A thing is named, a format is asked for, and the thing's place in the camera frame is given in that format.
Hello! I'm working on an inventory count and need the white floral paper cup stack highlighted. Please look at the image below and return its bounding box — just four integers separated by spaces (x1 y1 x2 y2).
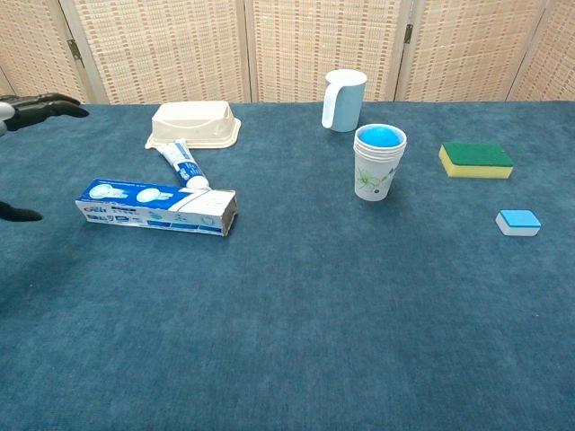
352 123 409 203

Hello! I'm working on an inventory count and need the blue carpet table cover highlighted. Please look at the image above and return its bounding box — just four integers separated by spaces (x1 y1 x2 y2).
0 101 575 431

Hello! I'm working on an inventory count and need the woven bamboo folding screen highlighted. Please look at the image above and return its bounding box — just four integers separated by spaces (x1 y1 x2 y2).
0 0 575 109

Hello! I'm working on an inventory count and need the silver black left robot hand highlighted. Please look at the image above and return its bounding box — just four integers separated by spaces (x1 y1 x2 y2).
0 92 90 223

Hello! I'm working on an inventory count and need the cream plastic food container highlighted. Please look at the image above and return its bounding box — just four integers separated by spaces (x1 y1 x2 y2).
144 101 243 151

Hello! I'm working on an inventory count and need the small blue white block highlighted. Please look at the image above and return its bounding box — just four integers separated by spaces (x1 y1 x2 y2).
494 208 543 238

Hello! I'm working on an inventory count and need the light blue white-handled mug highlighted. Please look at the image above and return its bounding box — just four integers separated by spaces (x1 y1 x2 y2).
321 69 368 134

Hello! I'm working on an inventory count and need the blue white toothpaste tube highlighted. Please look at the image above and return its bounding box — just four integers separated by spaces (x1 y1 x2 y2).
156 138 210 190

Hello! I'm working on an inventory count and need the blue white toothpaste box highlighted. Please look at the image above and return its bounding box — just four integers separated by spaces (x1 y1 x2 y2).
74 178 238 238

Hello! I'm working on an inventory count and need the blue ball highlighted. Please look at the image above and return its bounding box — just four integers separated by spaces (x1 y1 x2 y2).
358 126 403 149

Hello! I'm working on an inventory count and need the green yellow scrub sponge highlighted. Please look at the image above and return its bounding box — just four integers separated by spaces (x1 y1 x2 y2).
438 142 515 180

